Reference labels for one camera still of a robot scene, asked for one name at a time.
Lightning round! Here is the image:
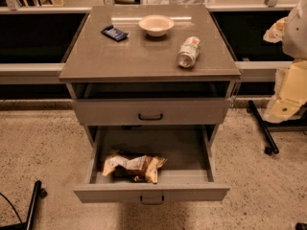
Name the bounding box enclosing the black stand leg right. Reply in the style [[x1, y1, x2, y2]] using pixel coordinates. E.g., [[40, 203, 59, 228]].
[[247, 100, 307, 155]]

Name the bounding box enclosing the grey drawer cabinet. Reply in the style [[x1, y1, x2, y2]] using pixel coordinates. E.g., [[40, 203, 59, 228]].
[[59, 5, 240, 141]]

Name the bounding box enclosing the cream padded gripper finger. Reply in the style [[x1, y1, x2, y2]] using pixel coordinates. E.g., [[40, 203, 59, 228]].
[[263, 17, 286, 43]]

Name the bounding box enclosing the black wheel bottom right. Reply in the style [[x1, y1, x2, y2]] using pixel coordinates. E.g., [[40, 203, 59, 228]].
[[295, 222, 307, 230]]

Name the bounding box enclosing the black stand leg left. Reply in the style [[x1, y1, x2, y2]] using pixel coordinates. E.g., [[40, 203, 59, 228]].
[[0, 180, 48, 230]]

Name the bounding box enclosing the brown chip bag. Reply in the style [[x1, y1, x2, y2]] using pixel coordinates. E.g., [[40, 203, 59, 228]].
[[103, 151, 167, 184]]

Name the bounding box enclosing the grey railing beam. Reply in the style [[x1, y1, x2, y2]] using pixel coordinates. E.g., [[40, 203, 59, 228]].
[[0, 61, 291, 84]]

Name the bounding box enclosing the white bowl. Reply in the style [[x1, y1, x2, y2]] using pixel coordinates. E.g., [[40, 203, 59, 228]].
[[138, 14, 174, 37]]

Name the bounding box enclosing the silver drink can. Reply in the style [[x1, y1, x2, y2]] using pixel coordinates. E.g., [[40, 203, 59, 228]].
[[177, 36, 201, 68]]

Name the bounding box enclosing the closed grey upper drawer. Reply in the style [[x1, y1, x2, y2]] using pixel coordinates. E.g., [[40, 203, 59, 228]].
[[72, 98, 229, 126]]

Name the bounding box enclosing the blue snack packet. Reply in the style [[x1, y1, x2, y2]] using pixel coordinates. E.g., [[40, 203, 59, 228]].
[[101, 25, 128, 42]]

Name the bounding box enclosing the open grey lower drawer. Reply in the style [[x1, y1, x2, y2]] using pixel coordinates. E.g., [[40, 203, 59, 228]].
[[74, 126, 229, 205]]

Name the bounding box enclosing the black stand leg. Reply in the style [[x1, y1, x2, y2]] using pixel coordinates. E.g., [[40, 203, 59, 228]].
[[0, 180, 48, 230], [247, 100, 307, 155]]

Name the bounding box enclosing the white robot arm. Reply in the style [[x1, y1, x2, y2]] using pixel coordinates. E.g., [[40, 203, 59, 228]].
[[263, 0, 307, 124]]

